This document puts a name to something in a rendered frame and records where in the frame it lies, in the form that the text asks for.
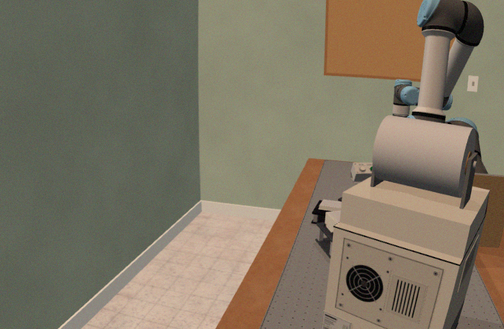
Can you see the beige horizontal cylinder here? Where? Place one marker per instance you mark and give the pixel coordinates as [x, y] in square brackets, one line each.
[423, 154]

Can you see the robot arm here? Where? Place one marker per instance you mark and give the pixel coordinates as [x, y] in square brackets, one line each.
[441, 21]

